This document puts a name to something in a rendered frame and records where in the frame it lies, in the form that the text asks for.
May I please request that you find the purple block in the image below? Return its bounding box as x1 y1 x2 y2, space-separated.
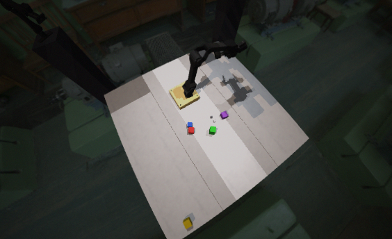
220 111 229 119

